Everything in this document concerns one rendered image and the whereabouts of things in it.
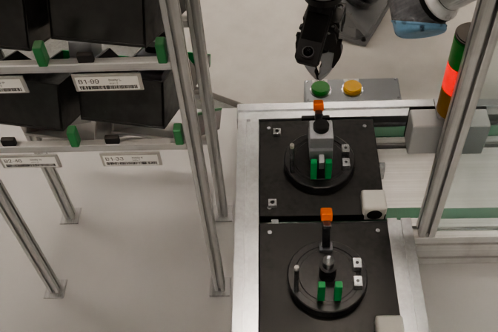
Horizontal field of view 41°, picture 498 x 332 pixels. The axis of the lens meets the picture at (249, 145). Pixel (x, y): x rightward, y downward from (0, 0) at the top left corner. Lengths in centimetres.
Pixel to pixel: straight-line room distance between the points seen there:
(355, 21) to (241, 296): 80
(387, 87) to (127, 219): 63
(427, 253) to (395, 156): 23
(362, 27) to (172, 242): 72
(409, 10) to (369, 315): 70
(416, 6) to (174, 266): 76
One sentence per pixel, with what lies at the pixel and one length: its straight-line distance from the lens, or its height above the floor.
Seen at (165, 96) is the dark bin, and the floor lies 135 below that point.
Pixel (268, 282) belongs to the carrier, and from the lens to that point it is 121.
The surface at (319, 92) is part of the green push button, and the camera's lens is 148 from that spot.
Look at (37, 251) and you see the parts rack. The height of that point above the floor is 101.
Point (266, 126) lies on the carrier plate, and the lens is 141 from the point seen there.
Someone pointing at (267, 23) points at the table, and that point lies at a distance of 182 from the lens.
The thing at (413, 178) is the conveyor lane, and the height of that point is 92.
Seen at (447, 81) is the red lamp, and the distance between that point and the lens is 102.
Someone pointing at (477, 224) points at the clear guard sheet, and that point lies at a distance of 130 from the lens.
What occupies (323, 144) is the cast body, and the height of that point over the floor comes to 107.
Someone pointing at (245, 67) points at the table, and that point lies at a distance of 170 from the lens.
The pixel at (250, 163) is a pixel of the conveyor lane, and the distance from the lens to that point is 137.
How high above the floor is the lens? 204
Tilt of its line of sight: 51 degrees down
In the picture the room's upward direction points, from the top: 4 degrees counter-clockwise
